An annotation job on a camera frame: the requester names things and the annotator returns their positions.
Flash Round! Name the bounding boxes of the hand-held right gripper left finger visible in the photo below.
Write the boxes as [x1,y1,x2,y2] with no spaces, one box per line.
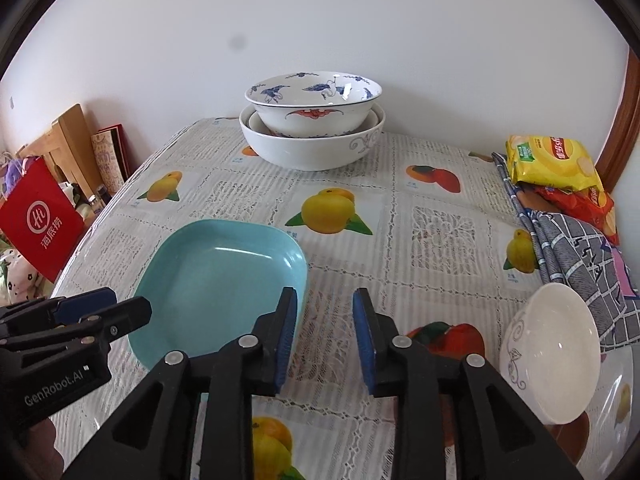
[60,286,300,480]

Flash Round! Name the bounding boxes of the large white grey-patterned bowl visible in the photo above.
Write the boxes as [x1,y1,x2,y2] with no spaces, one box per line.
[239,105,387,171]

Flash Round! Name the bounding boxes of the white floral cloth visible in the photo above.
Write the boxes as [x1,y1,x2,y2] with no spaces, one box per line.
[0,247,53,308]

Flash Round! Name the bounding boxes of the light wooden board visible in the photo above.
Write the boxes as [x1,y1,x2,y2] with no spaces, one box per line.
[20,104,103,201]

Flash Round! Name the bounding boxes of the brown wooden door frame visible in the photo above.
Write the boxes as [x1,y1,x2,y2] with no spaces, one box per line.
[595,55,640,193]

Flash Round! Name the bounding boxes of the grey checked cloth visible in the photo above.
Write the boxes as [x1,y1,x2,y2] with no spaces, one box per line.
[491,152,640,353]

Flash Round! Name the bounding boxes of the medium white bowl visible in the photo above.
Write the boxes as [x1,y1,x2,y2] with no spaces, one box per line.
[500,282,601,426]

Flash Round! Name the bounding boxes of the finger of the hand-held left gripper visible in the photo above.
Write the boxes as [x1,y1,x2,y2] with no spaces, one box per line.
[0,287,117,329]
[0,296,153,352]

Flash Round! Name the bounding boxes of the brown patterned box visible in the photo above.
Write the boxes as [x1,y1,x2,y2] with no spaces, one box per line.
[91,123,132,193]

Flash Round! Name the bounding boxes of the red paper bag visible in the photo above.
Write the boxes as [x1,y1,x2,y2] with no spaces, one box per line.
[0,157,86,285]

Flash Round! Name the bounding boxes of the yellow chips bag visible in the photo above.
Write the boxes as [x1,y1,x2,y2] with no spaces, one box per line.
[505,134,603,195]

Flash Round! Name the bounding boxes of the purple gift bag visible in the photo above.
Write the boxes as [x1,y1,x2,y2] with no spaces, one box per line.
[0,152,26,201]

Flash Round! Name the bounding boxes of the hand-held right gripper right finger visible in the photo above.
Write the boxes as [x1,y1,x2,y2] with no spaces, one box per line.
[352,287,586,480]

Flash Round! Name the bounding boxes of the person's left hand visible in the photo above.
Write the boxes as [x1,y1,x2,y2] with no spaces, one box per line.
[24,417,65,480]

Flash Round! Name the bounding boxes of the blue patterned porcelain bowl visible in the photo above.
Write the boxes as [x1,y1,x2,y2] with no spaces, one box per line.
[244,72,383,139]

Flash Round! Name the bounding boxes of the fruit print tablecloth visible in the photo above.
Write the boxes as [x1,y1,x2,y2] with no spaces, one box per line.
[50,117,633,480]

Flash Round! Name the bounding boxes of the teal square plate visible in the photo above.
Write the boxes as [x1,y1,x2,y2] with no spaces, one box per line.
[127,219,308,376]

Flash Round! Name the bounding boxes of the red chips bag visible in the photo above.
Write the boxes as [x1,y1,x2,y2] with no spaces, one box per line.
[520,182,621,246]

